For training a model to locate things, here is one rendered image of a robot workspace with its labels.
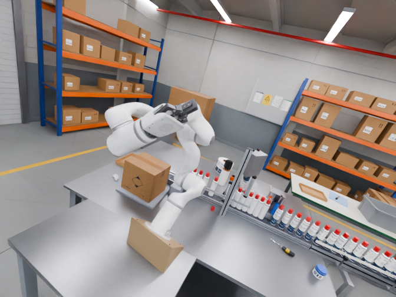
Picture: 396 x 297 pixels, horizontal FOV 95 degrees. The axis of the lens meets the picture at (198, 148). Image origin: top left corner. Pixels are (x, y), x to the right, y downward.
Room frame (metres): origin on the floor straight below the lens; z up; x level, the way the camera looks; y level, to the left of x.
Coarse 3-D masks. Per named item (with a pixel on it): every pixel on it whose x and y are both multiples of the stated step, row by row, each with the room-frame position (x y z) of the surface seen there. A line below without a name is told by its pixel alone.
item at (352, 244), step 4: (352, 240) 1.23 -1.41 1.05; (356, 240) 1.22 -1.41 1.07; (348, 244) 1.23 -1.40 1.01; (352, 244) 1.21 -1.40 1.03; (356, 244) 1.21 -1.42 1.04; (344, 248) 1.23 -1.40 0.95; (348, 248) 1.22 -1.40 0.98; (352, 248) 1.21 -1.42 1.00; (344, 252) 1.22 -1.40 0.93; (348, 252) 1.21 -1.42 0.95
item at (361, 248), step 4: (360, 244) 1.22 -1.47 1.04; (364, 244) 1.20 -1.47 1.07; (368, 244) 1.20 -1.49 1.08; (356, 248) 1.22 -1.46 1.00; (360, 248) 1.20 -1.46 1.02; (364, 248) 1.19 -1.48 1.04; (352, 252) 1.22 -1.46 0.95; (356, 252) 1.20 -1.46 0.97; (360, 252) 1.19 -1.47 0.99; (356, 256) 1.19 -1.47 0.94; (360, 256) 1.19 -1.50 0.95; (352, 260) 1.19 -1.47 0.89
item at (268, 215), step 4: (272, 196) 1.48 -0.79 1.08; (276, 196) 1.52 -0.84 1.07; (272, 200) 1.52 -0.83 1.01; (276, 200) 1.51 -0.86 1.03; (280, 200) 1.45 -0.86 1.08; (272, 204) 1.48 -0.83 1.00; (280, 204) 1.41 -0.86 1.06; (272, 208) 1.47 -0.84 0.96; (268, 212) 1.42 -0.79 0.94; (268, 216) 1.40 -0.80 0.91; (272, 216) 1.39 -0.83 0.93
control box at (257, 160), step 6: (252, 156) 1.29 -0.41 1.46; (258, 156) 1.30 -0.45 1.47; (264, 156) 1.35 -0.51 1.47; (252, 162) 1.28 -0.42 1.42; (258, 162) 1.32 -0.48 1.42; (264, 162) 1.38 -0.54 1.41; (246, 168) 1.30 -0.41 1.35; (252, 168) 1.29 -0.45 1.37; (258, 168) 1.35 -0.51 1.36; (246, 174) 1.28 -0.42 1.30; (252, 174) 1.32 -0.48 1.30; (258, 174) 1.38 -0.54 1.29
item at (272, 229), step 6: (168, 180) 1.55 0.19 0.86; (204, 198) 1.46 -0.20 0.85; (210, 198) 1.45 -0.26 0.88; (216, 204) 1.43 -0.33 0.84; (228, 210) 1.40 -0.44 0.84; (234, 210) 1.39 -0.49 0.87; (240, 216) 1.37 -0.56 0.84; (246, 216) 1.36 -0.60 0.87; (252, 222) 1.35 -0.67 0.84; (258, 222) 1.34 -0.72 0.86; (264, 228) 1.32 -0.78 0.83; (270, 228) 1.32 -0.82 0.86; (276, 234) 1.30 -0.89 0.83; (282, 234) 1.29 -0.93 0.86; (288, 234) 1.29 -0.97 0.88; (294, 240) 1.27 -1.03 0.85; (300, 240) 1.26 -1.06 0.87; (306, 246) 1.25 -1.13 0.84
